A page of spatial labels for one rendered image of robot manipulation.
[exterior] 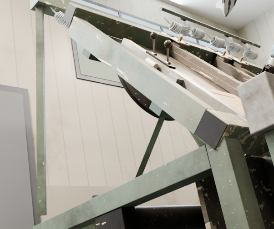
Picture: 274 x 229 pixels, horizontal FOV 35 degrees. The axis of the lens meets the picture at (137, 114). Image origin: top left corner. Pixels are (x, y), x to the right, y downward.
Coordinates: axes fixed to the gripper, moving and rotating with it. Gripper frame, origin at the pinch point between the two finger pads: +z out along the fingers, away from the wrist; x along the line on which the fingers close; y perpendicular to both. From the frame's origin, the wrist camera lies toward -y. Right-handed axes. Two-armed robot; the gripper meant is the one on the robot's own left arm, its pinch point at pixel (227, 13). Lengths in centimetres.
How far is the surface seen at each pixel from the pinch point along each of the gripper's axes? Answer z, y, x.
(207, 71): 16, 52, -48
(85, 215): 97, 49, 25
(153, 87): 35.3, 14.5, 22.9
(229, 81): 22, 35, -49
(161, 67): 22.3, 39.1, -1.5
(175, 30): -8, 75, -40
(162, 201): 127, 197, -163
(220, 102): 37.7, -0.1, -2.6
